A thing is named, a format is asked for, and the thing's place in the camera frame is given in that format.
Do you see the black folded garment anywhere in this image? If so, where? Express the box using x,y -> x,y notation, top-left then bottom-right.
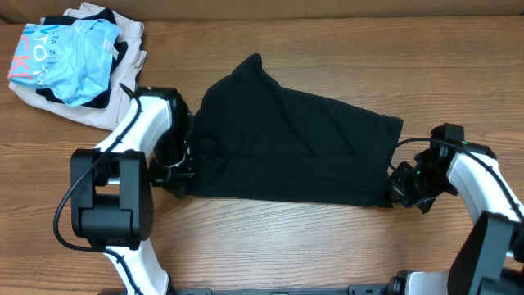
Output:
36,8 -> 128,109

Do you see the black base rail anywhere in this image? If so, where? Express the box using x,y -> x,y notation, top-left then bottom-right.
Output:
170,284 -> 386,295

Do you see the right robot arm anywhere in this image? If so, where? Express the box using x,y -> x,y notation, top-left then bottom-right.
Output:
378,123 -> 523,295

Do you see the black t-shirt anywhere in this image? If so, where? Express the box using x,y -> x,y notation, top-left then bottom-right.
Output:
187,54 -> 403,207

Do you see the beige folded garment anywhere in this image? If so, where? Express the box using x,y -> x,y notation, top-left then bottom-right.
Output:
9,3 -> 147,130

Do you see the light blue printed shirt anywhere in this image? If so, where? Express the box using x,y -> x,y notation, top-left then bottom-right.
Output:
7,19 -> 120,107

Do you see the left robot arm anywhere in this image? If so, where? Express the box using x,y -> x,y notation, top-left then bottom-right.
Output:
64,86 -> 196,294

